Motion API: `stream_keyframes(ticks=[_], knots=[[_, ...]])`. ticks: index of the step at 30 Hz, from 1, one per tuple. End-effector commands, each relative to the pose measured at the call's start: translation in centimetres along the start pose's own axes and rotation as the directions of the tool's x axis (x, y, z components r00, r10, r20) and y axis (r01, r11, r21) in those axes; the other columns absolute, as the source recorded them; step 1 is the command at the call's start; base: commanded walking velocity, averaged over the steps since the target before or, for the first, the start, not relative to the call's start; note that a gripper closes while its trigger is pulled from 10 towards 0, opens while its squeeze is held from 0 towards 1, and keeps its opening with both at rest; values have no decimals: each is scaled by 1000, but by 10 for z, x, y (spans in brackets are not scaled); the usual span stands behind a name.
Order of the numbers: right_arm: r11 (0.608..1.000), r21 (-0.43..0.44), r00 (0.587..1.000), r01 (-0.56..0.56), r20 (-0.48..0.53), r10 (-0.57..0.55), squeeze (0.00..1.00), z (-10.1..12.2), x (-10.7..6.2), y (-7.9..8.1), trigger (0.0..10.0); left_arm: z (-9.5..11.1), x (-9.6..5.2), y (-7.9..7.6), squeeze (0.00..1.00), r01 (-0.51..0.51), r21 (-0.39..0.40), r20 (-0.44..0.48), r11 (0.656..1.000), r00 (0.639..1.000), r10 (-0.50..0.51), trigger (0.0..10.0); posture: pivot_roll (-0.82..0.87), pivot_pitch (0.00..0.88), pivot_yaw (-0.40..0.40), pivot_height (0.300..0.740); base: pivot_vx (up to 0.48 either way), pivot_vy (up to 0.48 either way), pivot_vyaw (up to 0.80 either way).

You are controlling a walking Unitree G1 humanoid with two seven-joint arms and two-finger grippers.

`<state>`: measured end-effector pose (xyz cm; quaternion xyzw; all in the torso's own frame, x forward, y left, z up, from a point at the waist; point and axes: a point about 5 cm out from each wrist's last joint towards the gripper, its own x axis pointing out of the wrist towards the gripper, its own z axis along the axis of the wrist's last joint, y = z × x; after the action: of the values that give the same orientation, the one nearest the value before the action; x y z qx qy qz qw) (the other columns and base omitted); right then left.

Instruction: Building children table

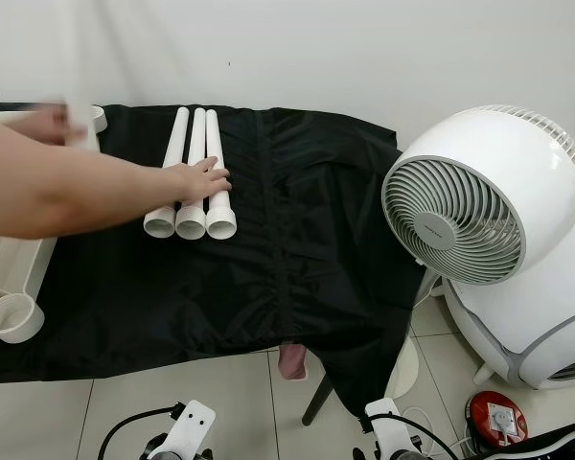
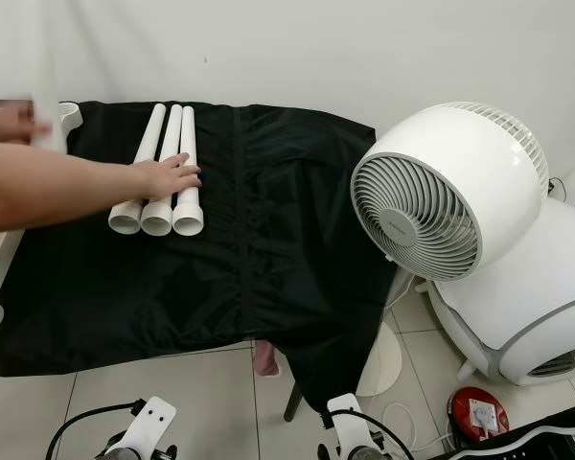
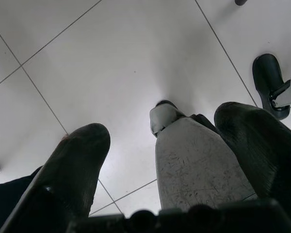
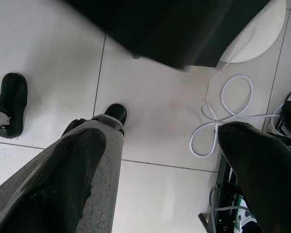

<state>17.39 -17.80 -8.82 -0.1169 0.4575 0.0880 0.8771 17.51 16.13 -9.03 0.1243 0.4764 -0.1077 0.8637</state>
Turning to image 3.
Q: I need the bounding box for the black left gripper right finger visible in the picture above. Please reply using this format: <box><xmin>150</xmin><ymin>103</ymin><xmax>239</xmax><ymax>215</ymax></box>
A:
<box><xmin>213</xmin><ymin>101</ymin><xmax>291</xmax><ymax>203</ymax></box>

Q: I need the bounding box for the silver robot left leg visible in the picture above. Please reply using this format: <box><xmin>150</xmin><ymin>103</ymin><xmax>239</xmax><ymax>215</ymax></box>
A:
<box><xmin>149</xmin><ymin>103</ymin><xmax>257</xmax><ymax>212</ymax></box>

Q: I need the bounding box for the dark grey robot left foot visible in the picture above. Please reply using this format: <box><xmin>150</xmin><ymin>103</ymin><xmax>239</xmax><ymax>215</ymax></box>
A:
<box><xmin>156</xmin><ymin>100</ymin><xmax>178</xmax><ymax>109</ymax></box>

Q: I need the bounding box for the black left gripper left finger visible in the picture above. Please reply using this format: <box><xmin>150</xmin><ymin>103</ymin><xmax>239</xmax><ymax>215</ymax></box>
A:
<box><xmin>0</xmin><ymin>122</ymin><xmax>112</xmax><ymax>233</ymax></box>

